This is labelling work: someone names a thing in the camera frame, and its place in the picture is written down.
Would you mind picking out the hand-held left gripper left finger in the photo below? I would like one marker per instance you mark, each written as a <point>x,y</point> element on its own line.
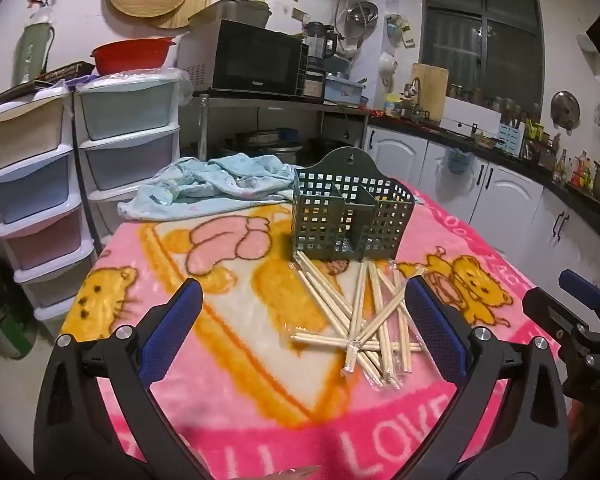
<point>172,330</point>

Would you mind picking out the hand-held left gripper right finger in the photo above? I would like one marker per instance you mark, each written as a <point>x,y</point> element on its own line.
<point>437,335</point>

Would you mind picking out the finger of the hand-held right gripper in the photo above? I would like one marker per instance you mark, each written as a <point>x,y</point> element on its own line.
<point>550,310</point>
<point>582,287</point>

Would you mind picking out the bunch of chopsticks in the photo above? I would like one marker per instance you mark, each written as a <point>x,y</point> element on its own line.
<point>357,345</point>

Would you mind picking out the grey perforated utensil basket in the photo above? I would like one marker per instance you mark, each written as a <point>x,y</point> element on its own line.
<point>365,167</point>

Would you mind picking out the person's left hand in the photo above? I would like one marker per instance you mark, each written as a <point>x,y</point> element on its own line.
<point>300,474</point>

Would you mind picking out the pink printed bear blanket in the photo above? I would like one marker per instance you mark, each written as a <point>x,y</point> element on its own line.
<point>230,360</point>

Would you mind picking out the black kitchen countertop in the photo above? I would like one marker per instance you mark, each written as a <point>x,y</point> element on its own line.
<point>570,192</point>

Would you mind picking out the cluster of sauce bottles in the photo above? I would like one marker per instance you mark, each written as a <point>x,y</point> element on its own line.
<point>577,172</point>

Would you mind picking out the white kitchen cabinets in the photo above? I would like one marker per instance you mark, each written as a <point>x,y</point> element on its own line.
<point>505,195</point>

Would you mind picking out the light blue printed cloth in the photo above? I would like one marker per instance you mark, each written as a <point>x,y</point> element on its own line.
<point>200,185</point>

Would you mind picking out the blue knife block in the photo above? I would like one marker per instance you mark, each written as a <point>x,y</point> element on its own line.
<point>511,140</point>

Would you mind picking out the dark green bin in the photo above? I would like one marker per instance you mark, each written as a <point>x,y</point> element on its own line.
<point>5,320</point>

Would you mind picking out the blue hanging basket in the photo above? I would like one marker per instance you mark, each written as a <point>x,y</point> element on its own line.
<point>458,162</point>

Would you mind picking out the hanging steel pot lid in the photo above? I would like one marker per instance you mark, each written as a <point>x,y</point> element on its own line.
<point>565,110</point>

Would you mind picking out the row of glass jars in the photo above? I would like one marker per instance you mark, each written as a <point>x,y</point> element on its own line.
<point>500,102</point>

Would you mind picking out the white box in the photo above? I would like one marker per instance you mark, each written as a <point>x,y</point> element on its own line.
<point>470,117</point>

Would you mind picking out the wide steel cooking pot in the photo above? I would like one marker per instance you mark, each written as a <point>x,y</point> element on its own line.
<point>280,152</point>

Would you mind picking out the drawer tower with green drawer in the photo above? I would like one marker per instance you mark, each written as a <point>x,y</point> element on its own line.
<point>125,110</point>

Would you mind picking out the yellow lidded container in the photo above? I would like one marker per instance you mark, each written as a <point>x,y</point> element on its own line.
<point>393,106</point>

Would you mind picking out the dark framed window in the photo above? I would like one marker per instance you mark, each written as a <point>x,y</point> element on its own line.
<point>505,60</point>

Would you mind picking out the wooden cutting board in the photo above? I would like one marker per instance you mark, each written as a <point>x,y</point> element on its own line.
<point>430,92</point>

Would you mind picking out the metal faucet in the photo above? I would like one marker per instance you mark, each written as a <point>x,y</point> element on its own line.
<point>414,92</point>

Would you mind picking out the drawer tower with cream drawer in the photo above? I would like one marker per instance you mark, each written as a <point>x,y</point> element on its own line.
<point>20,135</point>

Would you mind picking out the metal shelf table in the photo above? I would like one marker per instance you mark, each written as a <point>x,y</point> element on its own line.
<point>280,102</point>

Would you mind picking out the light blue plastic box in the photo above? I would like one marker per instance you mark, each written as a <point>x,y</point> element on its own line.
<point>345,91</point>

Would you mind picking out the white hanging kettle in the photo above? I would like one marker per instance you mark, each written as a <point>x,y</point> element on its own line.
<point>387,67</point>

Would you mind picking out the red plastic basin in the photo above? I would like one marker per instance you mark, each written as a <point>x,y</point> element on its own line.
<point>130,60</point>

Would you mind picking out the dark flat tray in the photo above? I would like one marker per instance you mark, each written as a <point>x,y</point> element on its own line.
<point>60,74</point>

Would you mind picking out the black microwave oven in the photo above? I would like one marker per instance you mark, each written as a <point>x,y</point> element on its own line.
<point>255,57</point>

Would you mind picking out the hanging packets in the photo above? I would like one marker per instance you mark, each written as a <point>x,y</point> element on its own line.
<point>400,30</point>

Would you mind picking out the grey-green bottle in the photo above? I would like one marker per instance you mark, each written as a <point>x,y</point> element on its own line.
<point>32,55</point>

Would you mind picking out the black blender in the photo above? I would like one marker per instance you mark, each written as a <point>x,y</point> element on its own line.
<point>317,42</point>

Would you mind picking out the grey lidded container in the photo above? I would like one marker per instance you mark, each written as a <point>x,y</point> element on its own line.
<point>230,14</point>

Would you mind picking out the hanging steel bowls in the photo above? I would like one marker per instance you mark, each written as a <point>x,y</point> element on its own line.
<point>362,14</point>

